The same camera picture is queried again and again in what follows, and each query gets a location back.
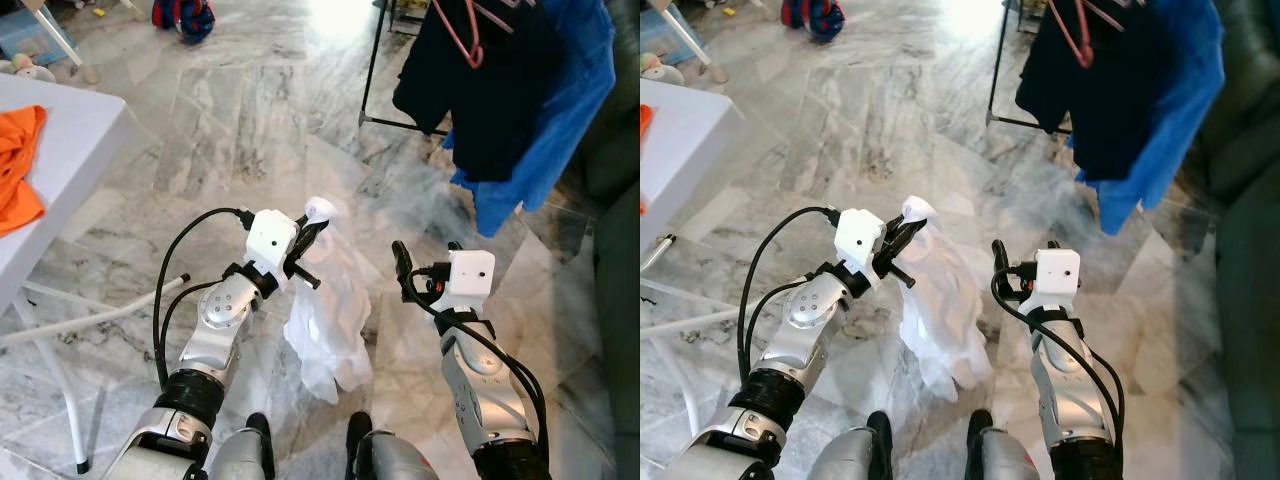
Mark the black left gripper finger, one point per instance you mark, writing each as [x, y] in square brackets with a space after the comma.
[312, 238]
[905, 236]
[908, 252]
[316, 252]

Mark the white wet garment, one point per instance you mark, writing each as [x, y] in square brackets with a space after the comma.
[330, 320]
[945, 320]

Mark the orange logo t-shirt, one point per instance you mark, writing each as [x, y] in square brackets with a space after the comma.
[645, 120]
[20, 170]

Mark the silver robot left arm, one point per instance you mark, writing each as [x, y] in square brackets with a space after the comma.
[225, 310]
[810, 310]

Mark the dark navy garment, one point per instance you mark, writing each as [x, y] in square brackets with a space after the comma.
[490, 110]
[1110, 110]

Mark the royal blue garment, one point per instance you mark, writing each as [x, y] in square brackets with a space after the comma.
[1190, 120]
[570, 130]

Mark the dark green sofa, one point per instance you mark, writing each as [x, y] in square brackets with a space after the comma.
[1245, 300]
[620, 300]

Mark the silver robot right leg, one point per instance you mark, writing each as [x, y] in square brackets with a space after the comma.
[395, 460]
[1000, 460]

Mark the silver robot leg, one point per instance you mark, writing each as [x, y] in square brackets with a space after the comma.
[1000, 460]
[395, 460]
[858, 455]
[240, 455]

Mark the silver robot left leg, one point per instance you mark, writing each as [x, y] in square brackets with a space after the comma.
[240, 455]
[858, 455]

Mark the black metal drying rack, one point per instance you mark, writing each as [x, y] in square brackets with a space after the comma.
[998, 60]
[372, 60]

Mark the white folding table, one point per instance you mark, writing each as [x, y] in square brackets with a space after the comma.
[690, 160]
[70, 170]

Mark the navy red fabric bag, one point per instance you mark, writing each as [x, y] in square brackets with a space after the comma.
[183, 20]
[813, 20]

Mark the grey plush toy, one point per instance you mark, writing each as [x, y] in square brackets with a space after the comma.
[28, 70]
[662, 70]

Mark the white stand pole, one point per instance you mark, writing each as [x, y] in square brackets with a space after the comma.
[695, 45]
[65, 45]

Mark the light blue plastic box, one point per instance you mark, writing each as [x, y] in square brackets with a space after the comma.
[665, 35]
[35, 40]

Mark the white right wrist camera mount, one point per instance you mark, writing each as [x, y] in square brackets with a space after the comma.
[1058, 278]
[472, 280]

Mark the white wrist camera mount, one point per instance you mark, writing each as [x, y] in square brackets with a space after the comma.
[860, 240]
[472, 280]
[270, 240]
[1058, 278]

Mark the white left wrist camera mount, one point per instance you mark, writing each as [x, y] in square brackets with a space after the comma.
[270, 240]
[860, 240]

